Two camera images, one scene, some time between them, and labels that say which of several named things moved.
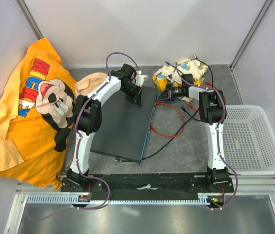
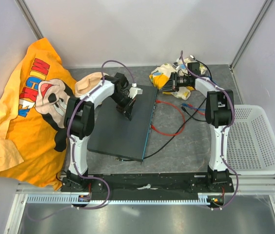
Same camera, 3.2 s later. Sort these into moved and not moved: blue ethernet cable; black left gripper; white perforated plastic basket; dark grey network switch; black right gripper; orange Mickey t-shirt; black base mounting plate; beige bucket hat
Moved: blue ethernet cable; black right gripper; black left gripper
Not moved: black base mounting plate; beige bucket hat; orange Mickey t-shirt; dark grey network switch; white perforated plastic basket
